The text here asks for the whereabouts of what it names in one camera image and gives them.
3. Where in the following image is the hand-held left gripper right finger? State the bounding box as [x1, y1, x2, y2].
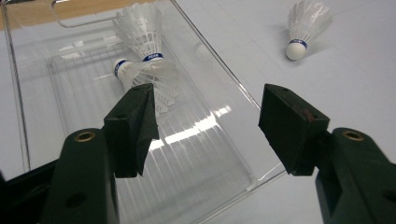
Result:
[258, 83, 331, 175]

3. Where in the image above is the clear plastic tray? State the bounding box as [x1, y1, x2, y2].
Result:
[0, 0, 288, 224]

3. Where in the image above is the white shuttlecock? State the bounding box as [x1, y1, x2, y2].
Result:
[112, 57, 182, 116]
[285, 0, 334, 62]
[111, 2, 166, 63]

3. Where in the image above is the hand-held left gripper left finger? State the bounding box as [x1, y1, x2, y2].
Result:
[103, 82, 161, 179]

